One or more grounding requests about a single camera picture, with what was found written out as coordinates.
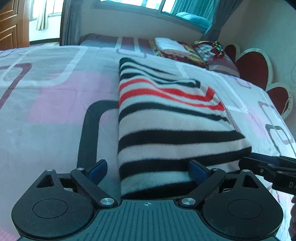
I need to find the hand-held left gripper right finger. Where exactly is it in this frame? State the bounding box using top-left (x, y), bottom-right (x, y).
top-left (179, 160), bottom-right (258, 207)

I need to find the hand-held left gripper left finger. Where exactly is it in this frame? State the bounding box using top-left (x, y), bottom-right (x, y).
top-left (36, 159), bottom-right (118, 207)

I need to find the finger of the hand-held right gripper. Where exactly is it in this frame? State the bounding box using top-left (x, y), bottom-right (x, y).
top-left (238, 157), bottom-right (284, 184)
top-left (251, 152), bottom-right (296, 164)

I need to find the striped towel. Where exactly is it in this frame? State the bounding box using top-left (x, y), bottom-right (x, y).
top-left (117, 57), bottom-right (253, 200)

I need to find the person's right hand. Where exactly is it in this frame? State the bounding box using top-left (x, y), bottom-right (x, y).
top-left (290, 196), bottom-right (296, 240)

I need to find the red heart headboard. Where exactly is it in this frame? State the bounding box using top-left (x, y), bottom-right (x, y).
top-left (224, 44), bottom-right (293, 119)

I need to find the plaid pillow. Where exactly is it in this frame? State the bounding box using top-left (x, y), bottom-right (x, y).
top-left (193, 41), bottom-right (240, 77)

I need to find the folded red yellow blanket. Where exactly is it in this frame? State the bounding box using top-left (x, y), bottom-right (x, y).
top-left (150, 40), bottom-right (207, 68)

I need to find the striped mattress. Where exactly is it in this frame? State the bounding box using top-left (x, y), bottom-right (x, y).
top-left (79, 33), bottom-right (153, 51)

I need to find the folded white towel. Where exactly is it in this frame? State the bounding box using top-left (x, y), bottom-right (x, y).
top-left (154, 37), bottom-right (186, 52)

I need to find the grey curtain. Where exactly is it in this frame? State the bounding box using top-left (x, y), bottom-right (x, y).
top-left (203, 0), bottom-right (234, 42)
top-left (60, 0), bottom-right (82, 46)

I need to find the teal blanket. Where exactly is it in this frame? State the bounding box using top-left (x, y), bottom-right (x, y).
top-left (175, 11), bottom-right (209, 31)

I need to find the teal curtain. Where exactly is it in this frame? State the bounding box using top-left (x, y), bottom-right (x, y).
top-left (171, 0), bottom-right (216, 30)

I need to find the white sheer curtain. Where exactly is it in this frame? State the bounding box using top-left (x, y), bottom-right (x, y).
top-left (36, 0), bottom-right (49, 31)

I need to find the window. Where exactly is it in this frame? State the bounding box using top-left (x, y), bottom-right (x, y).
top-left (92, 0), bottom-right (177, 15)

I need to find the brown wooden door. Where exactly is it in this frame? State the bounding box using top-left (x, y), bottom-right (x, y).
top-left (0, 0), bottom-right (30, 49)

